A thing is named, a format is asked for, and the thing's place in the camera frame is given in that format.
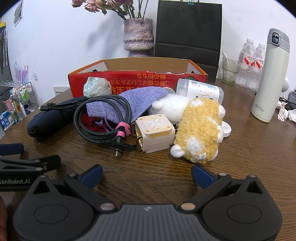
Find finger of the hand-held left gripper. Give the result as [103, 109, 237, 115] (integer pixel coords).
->
[0, 154, 62, 174]
[0, 143, 24, 156]

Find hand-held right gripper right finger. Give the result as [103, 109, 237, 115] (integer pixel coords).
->
[179, 164, 270, 213]

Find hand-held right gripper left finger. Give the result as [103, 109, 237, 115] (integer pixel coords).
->
[25, 164, 117, 213]

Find navy zip pouch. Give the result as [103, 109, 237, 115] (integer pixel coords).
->
[26, 97, 82, 144]

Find yellow and white plush toy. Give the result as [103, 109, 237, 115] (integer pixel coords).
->
[147, 93, 226, 164]

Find red cloth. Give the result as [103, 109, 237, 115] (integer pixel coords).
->
[87, 113, 116, 134]

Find black plain cable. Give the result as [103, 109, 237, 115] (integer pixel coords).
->
[38, 97, 93, 112]

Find black braided cable bundle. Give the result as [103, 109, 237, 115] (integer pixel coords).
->
[73, 95, 137, 160]

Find beige cube charger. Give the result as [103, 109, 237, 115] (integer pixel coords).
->
[131, 113, 177, 153]

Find clear plastic jar white label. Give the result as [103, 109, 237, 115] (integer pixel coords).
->
[176, 78, 225, 102]

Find purple cloth drawstring pouch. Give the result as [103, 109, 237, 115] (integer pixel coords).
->
[86, 87, 168, 123]

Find iridescent plastic pouch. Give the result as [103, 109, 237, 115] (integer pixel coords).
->
[83, 76, 112, 98]

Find red cardboard box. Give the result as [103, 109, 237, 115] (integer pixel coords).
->
[68, 58, 208, 99]

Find wooden desktop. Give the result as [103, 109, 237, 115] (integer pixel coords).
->
[0, 77, 296, 241]

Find white round disc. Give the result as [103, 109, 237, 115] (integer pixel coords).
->
[218, 124, 233, 139]

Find purple plastic hangers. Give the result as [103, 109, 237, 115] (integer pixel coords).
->
[14, 61, 29, 82]

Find striped paper wrapper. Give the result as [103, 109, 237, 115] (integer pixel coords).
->
[277, 107, 288, 122]

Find clear drinking glass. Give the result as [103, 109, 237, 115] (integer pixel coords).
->
[222, 56, 241, 85]

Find crumpled white tissue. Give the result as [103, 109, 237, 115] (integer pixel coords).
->
[287, 108, 296, 124]

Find clear water bottle red label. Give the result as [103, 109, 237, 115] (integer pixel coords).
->
[237, 38, 256, 88]
[248, 43, 266, 92]

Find white thermos flask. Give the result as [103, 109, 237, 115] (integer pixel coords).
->
[251, 28, 290, 123]

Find clear straw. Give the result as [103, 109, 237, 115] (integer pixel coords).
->
[222, 51, 232, 71]

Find purple ceramic vase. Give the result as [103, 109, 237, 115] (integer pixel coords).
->
[123, 18, 155, 58]

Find black paper bag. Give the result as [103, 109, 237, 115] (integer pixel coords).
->
[154, 0, 223, 84]

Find dried pink flowers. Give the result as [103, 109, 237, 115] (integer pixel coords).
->
[71, 0, 151, 21]

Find wire storage rack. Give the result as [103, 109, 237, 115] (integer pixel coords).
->
[0, 81, 40, 131]

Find white wall vent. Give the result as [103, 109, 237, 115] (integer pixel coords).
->
[53, 86, 70, 95]

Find black wall panel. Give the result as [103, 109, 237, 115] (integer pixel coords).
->
[0, 22, 12, 82]

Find thin black desk cable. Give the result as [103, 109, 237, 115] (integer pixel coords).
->
[278, 96, 296, 110]

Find white round camera device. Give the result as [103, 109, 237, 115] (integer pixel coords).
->
[280, 76, 292, 98]

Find wall poster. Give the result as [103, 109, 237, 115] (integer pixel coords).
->
[13, 0, 25, 27]

